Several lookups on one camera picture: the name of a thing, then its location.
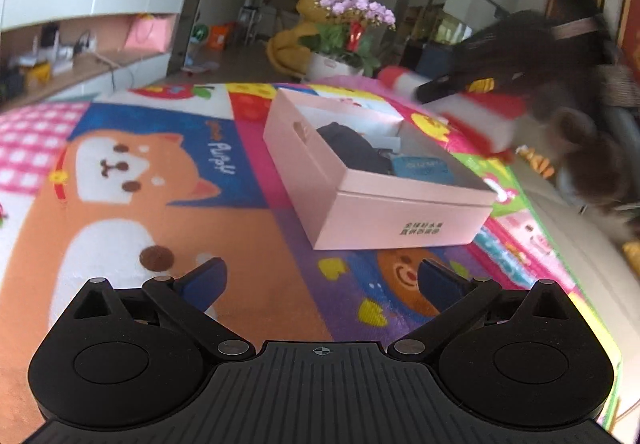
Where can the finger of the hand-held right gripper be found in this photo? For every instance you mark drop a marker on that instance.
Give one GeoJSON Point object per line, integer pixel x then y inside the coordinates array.
{"type": "Point", "coordinates": [440, 89]}

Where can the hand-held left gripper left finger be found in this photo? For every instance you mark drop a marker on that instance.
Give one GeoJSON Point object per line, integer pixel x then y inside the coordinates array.
{"type": "Point", "coordinates": [202, 281]}

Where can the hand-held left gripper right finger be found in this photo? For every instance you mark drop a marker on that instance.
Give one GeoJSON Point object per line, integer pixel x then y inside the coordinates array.
{"type": "Point", "coordinates": [440, 281]}

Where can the red and white foam rocket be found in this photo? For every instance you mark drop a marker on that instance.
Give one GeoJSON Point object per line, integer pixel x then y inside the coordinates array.
{"type": "Point", "coordinates": [480, 118]}

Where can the pink cardboard box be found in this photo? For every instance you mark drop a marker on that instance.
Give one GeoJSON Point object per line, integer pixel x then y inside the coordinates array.
{"type": "Point", "coordinates": [400, 219]}

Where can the blue tissue pack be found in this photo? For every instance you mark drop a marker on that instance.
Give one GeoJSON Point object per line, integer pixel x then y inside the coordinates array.
{"type": "Point", "coordinates": [422, 169]}

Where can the black plush toy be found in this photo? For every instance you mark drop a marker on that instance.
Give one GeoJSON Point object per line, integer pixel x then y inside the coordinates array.
{"type": "Point", "coordinates": [355, 148]}

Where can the person's right hand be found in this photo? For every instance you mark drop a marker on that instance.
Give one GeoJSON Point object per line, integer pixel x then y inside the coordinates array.
{"type": "Point", "coordinates": [590, 163]}

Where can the fish tank with dark cabinet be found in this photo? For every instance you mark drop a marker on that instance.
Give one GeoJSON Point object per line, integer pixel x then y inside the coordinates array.
{"type": "Point", "coordinates": [435, 38]}

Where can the colourful cartoon play mat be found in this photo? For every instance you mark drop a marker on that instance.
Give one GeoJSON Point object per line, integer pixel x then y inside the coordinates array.
{"type": "Point", "coordinates": [150, 204]}

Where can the large red framed picture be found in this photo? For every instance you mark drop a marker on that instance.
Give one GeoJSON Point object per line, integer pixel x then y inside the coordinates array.
{"type": "Point", "coordinates": [631, 23]}

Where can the orange plush toy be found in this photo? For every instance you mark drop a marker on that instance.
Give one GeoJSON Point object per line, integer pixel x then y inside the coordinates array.
{"type": "Point", "coordinates": [537, 162]}

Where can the potted purple orchid plant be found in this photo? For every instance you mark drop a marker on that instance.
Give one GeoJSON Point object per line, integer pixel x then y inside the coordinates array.
{"type": "Point", "coordinates": [345, 28]}

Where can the large yellow plush toy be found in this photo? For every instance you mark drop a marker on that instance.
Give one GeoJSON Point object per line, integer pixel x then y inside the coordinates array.
{"type": "Point", "coordinates": [287, 48]}

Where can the orange bag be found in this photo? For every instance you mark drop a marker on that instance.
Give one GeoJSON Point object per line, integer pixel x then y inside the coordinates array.
{"type": "Point", "coordinates": [221, 36]}

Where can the watermelon pattern ball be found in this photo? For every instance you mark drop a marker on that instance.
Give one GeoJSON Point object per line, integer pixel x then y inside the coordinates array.
{"type": "Point", "coordinates": [200, 32]}

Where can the pink gift bag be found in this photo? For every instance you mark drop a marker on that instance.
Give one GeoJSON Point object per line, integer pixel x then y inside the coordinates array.
{"type": "Point", "coordinates": [147, 34]}

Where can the yellow box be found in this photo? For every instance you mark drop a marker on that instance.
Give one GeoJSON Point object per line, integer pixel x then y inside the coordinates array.
{"type": "Point", "coordinates": [39, 72]}

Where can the white power strip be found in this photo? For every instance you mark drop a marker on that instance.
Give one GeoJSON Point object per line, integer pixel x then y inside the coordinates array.
{"type": "Point", "coordinates": [84, 41]}

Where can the black router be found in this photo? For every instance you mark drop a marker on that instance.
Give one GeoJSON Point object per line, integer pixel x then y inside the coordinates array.
{"type": "Point", "coordinates": [50, 36]}

